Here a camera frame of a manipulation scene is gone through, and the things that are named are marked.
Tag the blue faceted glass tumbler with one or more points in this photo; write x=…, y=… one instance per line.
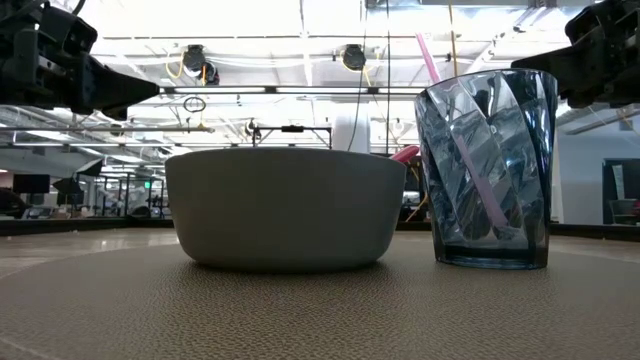
x=520, y=165

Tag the pink drinking straw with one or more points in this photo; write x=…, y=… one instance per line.
x=430, y=62

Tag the pink utensil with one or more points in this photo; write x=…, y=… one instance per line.
x=406, y=154

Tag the grey round bowl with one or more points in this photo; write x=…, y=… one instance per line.
x=285, y=210

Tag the grey horizontal ceiling pipe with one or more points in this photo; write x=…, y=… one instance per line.
x=100, y=129

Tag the black studio light hood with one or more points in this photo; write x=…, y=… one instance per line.
x=90, y=167

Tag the dark computer monitor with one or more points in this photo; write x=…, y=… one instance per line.
x=31, y=183

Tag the long ceiling light bar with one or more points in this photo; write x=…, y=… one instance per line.
x=300, y=90

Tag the white building pillar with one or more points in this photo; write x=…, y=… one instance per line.
x=345, y=127

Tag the beige textured placemat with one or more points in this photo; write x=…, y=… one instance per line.
x=320, y=315

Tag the silver ventilation duct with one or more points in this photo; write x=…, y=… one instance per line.
x=595, y=117

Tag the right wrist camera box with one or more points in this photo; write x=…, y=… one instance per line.
x=595, y=22

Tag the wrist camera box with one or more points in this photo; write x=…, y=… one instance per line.
x=70, y=32
x=595, y=22

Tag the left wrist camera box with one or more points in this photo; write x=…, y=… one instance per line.
x=70, y=32

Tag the black metal rack frame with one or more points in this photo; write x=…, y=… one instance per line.
x=125, y=195

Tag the dark doorway frame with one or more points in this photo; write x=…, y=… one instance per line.
x=612, y=180

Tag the black table edge rail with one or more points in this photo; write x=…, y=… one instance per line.
x=75, y=225

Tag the black overhead camera frame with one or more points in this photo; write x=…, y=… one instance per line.
x=292, y=129

